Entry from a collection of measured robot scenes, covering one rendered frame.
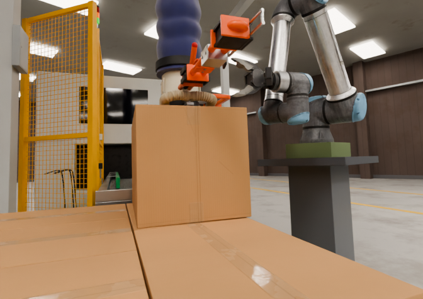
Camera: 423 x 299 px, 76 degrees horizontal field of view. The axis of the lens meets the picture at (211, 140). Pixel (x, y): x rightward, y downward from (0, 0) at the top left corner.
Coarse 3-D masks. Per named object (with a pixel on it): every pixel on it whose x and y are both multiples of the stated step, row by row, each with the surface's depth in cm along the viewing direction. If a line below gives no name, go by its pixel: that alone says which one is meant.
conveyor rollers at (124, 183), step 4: (112, 180) 333; (120, 180) 328; (124, 180) 329; (128, 180) 323; (112, 184) 266; (120, 184) 260; (124, 184) 261; (128, 184) 255; (112, 188) 224; (116, 188) 225; (120, 188) 218; (124, 188) 219; (128, 188) 220
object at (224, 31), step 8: (224, 16) 64; (232, 16) 64; (224, 24) 64; (248, 24) 66; (216, 32) 70; (224, 32) 63; (232, 32) 64; (240, 32) 65; (248, 32) 66; (216, 40) 70; (224, 40) 67; (232, 40) 67; (240, 40) 67; (216, 48) 71; (224, 48) 72; (232, 48) 72
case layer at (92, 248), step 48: (0, 240) 76; (48, 240) 75; (96, 240) 73; (144, 240) 72; (192, 240) 70; (240, 240) 69; (288, 240) 68; (0, 288) 46; (48, 288) 45; (96, 288) 45; (144, 288) 44; (192, 288) 44; (240, 288) 43; (288, 288) 43; (336, 288) 42; (384, 288) 42
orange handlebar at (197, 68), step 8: (232, 24) 63; (240, 24) 63; (208, 48) 77; (200, 64) 87; (192, 72) 95; (200, 72) 98; (208, 72) 94; (192, 88) 116; (216, 96) 134; (224, 96) 136; (216, 104) 153
